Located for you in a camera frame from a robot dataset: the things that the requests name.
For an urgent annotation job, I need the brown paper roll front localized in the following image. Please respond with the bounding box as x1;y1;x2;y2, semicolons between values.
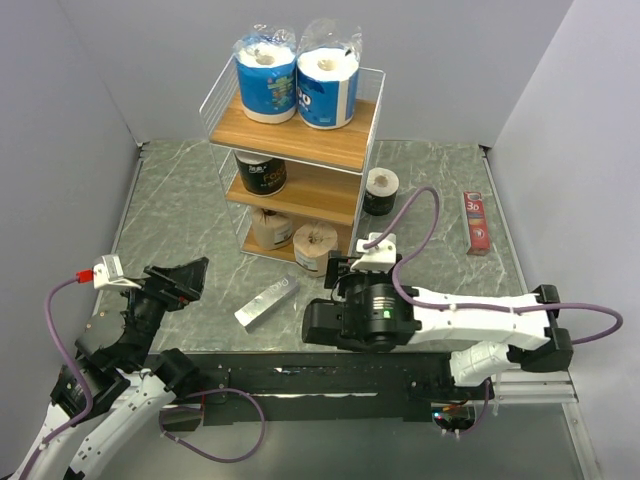
251;207;293;250

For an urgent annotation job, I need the silver toothpaste box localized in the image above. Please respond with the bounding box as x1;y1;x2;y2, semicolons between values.
234;275;300;331

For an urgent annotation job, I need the red toothpaste box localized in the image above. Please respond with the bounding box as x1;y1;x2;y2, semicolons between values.
462;191;491;256

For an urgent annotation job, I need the white wire wooden shelf rack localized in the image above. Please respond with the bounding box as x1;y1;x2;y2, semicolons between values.
199;59;386;262

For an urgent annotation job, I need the blue paper towel roll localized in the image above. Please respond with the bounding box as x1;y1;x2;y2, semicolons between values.
233;24;297;124
296;18;363;130

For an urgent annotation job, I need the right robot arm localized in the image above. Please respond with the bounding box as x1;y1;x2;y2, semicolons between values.
301;252;574;399

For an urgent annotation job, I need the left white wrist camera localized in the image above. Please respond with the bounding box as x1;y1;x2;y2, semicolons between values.
75;254;142;292

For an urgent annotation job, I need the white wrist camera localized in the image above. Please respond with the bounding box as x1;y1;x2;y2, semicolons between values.
75;254;142;292
349;232;397;273

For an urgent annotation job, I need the brown paper roll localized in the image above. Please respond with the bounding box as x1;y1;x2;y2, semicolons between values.
251;207;293;250
293;221;338;277

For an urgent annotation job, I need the black paper towel roll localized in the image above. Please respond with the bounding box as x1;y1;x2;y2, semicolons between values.
233;150;287;196
363;167;400;216

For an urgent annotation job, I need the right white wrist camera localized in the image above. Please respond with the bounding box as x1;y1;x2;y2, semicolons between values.
349;232;397;273

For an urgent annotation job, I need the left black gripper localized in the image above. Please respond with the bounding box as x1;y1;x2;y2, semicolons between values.
114;255;208;367

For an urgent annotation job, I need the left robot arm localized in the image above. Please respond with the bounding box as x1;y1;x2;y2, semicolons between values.
12;254;209;479

